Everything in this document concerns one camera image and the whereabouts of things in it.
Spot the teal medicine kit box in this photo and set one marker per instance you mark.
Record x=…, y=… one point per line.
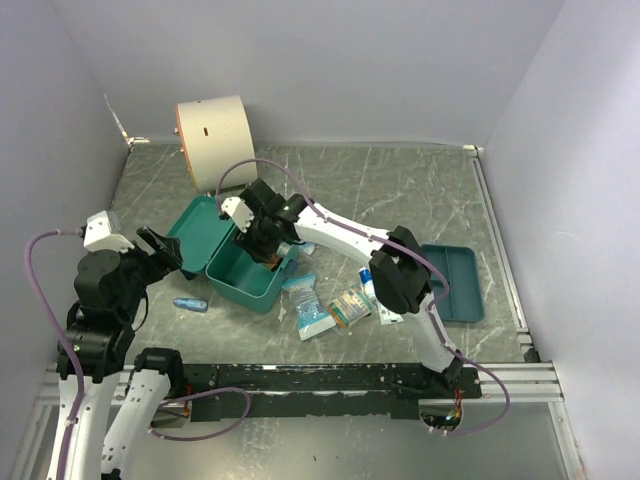
x=208, y=248

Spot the blue cotton pad bag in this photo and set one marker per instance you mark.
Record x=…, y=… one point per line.
x=312, y=317

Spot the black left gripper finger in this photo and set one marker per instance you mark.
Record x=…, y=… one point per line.
x=152, y=238
x=171, y=255

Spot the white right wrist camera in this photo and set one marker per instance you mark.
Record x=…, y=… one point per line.
x=239, y=212

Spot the aluminium frame rail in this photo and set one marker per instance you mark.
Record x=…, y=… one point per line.
x=524, y=382

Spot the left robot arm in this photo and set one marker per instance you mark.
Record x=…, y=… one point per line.
x=110, y=284

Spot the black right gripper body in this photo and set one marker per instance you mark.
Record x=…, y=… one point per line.
x=259, y=239

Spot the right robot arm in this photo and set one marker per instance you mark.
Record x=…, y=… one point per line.
x=401, y=277

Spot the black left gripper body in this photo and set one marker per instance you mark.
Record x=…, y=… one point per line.
x=149, y=266

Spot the metal corner bracket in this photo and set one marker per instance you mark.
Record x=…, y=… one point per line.
x=136, y=140

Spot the clear gauze packet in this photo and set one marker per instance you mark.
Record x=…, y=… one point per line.
x=304, y=250

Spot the black mounting base rail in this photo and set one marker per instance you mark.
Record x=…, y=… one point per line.
x=323, y=390

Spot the blue transparent small bottle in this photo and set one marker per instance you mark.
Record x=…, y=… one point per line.
x=191, y=304

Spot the teal divided tray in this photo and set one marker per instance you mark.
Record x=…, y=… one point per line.
x=464, y=303

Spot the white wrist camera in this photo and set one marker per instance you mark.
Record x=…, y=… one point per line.
x=239, y=212
x=103, y=233

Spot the green white bandage packet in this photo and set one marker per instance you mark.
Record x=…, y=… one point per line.
x=350, y=307

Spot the brown bottle orange cap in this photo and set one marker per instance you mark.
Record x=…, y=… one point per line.
x=275, y=262

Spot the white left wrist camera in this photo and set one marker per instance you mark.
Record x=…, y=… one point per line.
x=103, y=233

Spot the cream cylindrical cabinet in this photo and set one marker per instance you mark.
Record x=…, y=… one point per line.
x=215, y=135

